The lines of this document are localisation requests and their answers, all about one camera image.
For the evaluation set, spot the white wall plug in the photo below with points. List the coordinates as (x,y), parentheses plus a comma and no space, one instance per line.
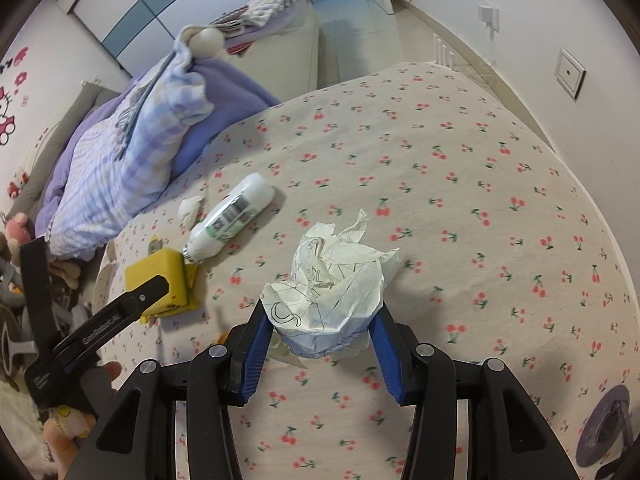
(489,17)

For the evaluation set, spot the white paper ball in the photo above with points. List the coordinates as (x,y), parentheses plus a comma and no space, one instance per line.
(330,290)

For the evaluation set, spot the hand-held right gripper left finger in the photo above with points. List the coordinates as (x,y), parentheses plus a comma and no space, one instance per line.
(255,355)

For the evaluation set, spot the folded striped cloth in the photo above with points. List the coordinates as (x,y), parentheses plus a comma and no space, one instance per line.
(275,2)

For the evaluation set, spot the white bed frame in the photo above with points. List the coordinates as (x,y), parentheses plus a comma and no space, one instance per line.
(290,65)

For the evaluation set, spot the blue and white wardrobe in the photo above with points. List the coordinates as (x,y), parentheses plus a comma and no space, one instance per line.
(150,5)

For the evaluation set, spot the white fuzzy cloth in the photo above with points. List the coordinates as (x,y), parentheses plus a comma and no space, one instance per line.
(20,425)

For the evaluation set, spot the beige round knob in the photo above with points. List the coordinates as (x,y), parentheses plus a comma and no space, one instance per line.
(206,41)

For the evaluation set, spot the grey headboard cushion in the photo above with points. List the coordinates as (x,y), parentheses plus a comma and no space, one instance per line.
(70,135)

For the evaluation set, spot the purple blanket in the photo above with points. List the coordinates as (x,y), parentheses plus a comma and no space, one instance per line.
(220,95)

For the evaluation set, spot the small crumpled tissue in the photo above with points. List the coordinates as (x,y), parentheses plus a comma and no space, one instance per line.
(191,211)

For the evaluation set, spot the cherry print tablecloth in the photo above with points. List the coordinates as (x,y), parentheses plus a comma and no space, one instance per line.
(450,210)

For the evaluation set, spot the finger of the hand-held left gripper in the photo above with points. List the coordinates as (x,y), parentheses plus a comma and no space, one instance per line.
(35,280)
(125,307)

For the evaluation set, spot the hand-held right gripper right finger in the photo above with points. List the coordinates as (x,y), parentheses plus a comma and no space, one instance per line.
(386,365)

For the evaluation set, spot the pink cartoon wall stickers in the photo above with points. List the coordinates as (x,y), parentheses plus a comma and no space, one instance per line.
(12,100)

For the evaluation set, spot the person's left hand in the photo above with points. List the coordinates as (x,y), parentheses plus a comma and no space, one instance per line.
(67,440)

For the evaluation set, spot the dark purple round object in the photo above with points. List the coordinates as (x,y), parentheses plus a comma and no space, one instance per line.
(605,427)

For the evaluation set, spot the red plush toy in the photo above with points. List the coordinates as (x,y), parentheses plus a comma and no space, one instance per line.
(17,184)

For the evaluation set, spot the pink plush toy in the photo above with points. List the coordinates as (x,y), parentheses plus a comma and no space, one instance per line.
(17,227)

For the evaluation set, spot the grey framed wall socket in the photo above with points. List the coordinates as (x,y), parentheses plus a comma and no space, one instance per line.
(570,74)

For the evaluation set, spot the white plastic bottle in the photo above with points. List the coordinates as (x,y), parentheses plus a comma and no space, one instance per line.
(230,215)

